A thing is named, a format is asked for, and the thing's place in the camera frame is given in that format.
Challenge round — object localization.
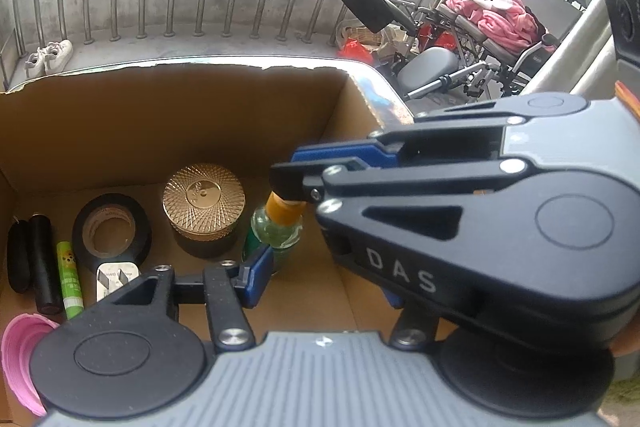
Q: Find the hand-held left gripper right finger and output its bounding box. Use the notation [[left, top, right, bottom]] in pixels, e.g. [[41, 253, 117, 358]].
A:
[[384, 289, 441, 350]]

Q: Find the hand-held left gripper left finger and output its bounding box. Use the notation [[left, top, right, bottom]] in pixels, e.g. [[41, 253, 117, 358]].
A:
[[95, 245, 275, 353]]

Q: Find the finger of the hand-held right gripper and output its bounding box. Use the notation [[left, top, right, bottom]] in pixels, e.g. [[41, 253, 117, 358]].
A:
[[291, 94, 588, 168], [270, 158, 526, 258]]

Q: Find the green dropper bottle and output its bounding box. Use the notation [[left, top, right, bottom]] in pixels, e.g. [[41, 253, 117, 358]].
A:
[[241, 190, 305, 278]]

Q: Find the gold lid dark jar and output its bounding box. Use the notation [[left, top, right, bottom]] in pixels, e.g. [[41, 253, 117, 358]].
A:
[[162, 163, 247, 259]]

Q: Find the white charger plug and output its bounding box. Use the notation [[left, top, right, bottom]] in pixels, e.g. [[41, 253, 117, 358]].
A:
[[95, 259, 142, 308]]

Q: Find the brown cardboard box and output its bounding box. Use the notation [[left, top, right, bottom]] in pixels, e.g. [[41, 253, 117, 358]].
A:
[[0, 60, 416, 427]]

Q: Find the black tape roll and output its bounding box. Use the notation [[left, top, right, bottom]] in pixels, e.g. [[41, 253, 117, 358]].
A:
[[71, 194, 152, 273]]

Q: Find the green glue stick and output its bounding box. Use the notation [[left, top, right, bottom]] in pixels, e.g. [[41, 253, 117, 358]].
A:
[[55, 240, 85, 320]]

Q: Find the black cylinder tube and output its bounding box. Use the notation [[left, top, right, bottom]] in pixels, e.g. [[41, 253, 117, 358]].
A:
[[27, 214, 65, 315]]

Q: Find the black key fob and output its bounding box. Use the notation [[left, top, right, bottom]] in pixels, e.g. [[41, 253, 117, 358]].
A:
[[6, 219, 35, 294]]

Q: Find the pink plastic lid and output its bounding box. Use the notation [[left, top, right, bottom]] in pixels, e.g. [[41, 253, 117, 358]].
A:
[[0, 313, 61, 418]]

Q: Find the red plastic bag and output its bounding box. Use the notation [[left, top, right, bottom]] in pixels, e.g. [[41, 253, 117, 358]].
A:
[[337, 38, 375, 63]]

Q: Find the grey seat cushion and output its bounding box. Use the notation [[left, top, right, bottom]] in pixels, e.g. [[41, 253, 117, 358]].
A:
[[397, 46, 459, 100]]

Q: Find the black padded board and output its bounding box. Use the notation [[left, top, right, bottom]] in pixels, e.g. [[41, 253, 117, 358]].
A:
[[334, 0, 418, 34]]

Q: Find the pink blanket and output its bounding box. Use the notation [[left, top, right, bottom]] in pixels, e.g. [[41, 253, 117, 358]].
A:
[[444, 0, 546, 55]]

